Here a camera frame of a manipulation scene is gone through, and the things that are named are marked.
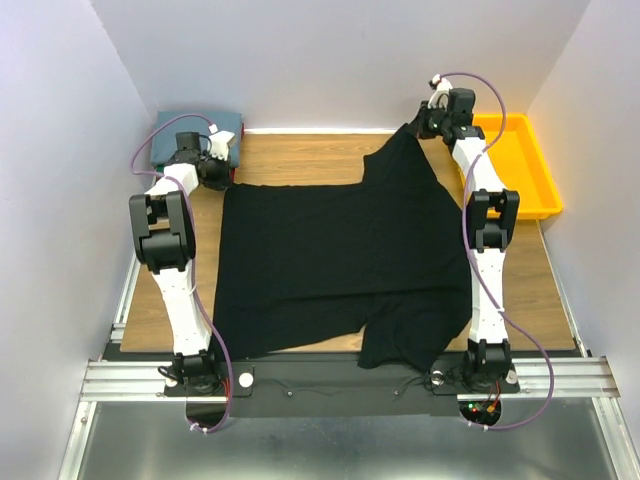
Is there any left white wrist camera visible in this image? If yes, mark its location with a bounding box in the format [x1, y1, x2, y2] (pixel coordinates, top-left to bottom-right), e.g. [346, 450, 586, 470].
[207, 123, 236, 161]

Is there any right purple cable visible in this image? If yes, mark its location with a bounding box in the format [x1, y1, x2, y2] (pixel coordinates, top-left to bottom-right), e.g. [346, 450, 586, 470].
[428, 73, 555, 434]

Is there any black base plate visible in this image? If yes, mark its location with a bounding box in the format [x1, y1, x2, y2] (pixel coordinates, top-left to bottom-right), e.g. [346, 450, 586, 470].
[164, 352, 521, 420]

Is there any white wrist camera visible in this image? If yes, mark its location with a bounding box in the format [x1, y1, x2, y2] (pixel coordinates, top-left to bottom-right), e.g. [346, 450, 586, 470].
[428, 74, 453, 109]
[207, 123, 236, 161]

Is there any black t-shirt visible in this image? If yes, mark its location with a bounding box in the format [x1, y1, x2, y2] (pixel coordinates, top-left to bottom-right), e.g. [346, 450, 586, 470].
[214, 127, 472, 371]

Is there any aluminium mounting rail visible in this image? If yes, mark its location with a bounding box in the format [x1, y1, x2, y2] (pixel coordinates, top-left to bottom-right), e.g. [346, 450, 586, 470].
[80, 357, 620, 402]

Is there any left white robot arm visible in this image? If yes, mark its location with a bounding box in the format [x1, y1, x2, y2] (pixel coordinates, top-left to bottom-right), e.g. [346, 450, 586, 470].
[129, 126, 236, 395]

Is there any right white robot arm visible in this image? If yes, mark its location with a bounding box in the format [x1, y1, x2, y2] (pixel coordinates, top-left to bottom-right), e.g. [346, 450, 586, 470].
[416, 79, 520, 389]

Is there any folded grey-blue t-shirt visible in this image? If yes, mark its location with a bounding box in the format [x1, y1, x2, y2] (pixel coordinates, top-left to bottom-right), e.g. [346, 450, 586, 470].
[150, 110, 244, 168]

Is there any purple cable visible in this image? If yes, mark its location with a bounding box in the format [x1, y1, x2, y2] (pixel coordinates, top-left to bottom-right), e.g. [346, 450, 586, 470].
[428, 73, 555, 434]
[130, 113, 235, 435]

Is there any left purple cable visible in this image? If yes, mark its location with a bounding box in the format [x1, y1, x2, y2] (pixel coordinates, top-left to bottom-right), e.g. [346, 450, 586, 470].
[130, 113, 235, 435]

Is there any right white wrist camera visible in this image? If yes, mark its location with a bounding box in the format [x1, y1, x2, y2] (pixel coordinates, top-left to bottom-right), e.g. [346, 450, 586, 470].
[428, 74, 453, 109]

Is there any yellow plastic tray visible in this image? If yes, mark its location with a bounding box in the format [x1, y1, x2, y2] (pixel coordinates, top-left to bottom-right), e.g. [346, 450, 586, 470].
[452, 113, 563, 220]

